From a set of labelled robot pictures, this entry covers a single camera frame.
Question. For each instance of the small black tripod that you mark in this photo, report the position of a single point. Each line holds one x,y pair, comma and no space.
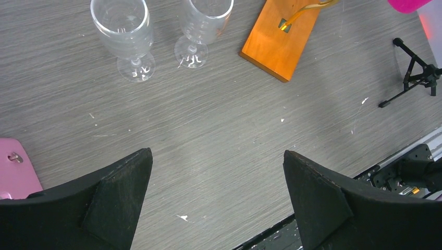
428,78

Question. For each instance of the clear wine glass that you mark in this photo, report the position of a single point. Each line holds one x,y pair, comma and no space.
202,22
125,29

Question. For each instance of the pink wine glass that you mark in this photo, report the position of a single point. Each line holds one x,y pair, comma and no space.
407,6

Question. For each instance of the gold wire wine glass rack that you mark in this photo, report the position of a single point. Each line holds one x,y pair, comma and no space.
320,5

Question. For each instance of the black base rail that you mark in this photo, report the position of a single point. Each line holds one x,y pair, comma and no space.
414,171

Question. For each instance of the orange wooden rack base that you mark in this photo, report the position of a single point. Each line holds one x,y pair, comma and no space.
275,51

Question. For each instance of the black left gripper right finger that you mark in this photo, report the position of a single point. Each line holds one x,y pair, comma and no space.
334,211

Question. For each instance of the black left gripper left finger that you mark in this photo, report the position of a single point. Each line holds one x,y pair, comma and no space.
99,210

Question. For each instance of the pink wedge stand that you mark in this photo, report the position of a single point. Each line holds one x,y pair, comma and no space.
18,176

